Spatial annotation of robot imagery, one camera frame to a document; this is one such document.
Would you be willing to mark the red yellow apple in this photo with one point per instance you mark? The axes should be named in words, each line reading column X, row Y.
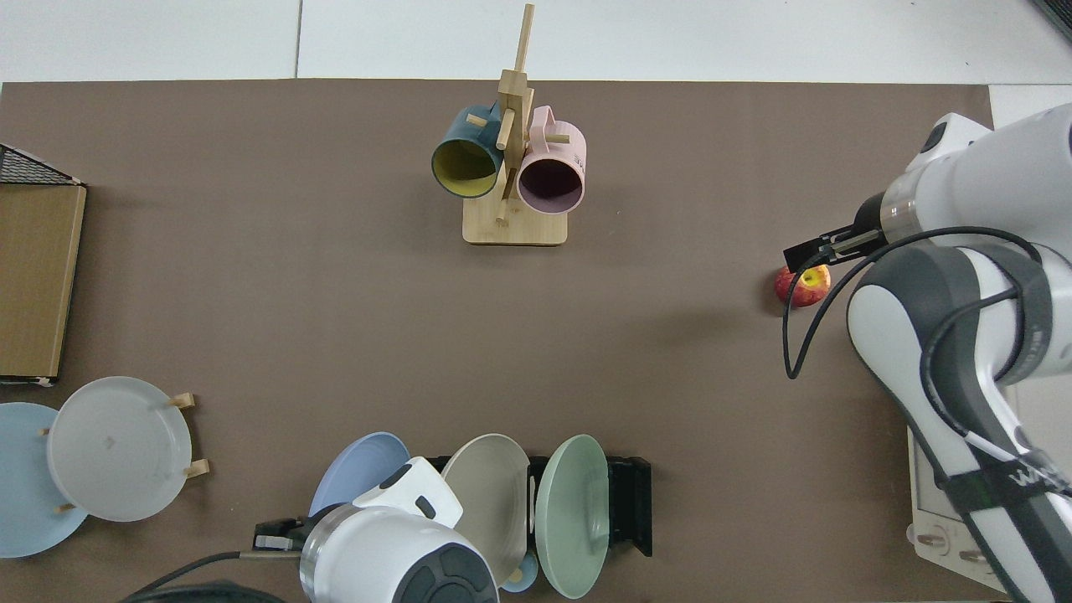
column 808, row 287

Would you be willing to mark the wooden peg plate rack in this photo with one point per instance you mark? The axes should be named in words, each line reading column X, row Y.
column 199, row 468

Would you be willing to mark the translucent grey plate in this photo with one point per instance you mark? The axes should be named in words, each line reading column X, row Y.
column 117, row 448

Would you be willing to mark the beige grey plate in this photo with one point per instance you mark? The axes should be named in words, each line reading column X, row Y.
column 494, row 494

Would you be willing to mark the light blue plate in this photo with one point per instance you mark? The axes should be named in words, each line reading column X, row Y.
column 25, row 494

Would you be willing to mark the pale green plate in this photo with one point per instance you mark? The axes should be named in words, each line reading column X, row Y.
column 571, row 519

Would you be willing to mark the black dish rack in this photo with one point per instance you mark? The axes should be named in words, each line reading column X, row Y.
column 630, row 502

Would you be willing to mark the brown table cloth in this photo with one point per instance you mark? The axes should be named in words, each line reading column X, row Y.
column 335, row 293

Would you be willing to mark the small blue round thing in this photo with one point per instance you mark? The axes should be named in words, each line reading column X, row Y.
column 526, row 578

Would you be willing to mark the pink mug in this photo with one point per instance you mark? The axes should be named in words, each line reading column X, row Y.
column 550, row 184

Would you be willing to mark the pale toaster oven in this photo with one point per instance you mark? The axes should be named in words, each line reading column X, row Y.
column 925, row 502

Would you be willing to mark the wooden cup stand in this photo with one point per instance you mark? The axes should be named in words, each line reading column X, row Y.
column 515, row 228

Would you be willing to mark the dark grey corner object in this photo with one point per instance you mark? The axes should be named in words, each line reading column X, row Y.
column 1057, row 15

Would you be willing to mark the teal mug yellow inside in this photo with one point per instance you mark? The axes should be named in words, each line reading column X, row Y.
column 463, row 167

